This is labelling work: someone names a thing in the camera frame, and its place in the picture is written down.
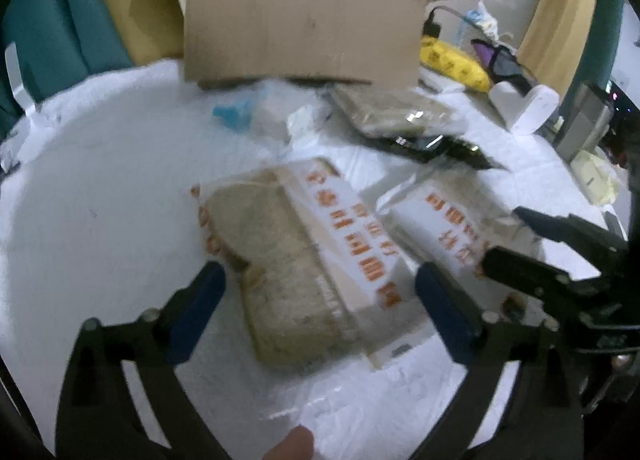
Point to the pale yellow packet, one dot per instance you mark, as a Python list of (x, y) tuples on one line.
[(595, 177)]

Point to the black snack packet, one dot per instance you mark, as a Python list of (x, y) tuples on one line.
[(430, 149)]

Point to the yellow curtain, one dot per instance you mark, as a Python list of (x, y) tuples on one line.
[(560, 9), (135, 14)]

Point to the brown cardboard box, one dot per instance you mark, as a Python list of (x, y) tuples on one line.
[(300, 29)]

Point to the white metal stand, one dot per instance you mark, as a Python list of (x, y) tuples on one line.
[(20, 79)]

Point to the clear bag with blue item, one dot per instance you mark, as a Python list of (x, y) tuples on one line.
[(265, 114)]

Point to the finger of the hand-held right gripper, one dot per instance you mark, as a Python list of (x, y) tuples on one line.
[(565, 232), (525, 272)]

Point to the grey appliance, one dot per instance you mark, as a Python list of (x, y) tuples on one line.
[(582, 122)]

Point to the small orange print bread packet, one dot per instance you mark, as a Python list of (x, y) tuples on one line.
[(450, 220)]

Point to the person's left hand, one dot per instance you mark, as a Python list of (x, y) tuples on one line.
[(292, 446)]

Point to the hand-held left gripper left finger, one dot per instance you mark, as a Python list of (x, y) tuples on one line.
[(200, 310)]

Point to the clear packet of brown food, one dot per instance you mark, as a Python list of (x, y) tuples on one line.
[(390, 107)]

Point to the large orange print bread packet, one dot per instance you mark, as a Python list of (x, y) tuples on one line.
[(300, 250)]

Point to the yellow snack bag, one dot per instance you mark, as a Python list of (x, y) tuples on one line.
[(457, 64)]

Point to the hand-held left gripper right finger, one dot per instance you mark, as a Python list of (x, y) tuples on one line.
[(445, 310)]

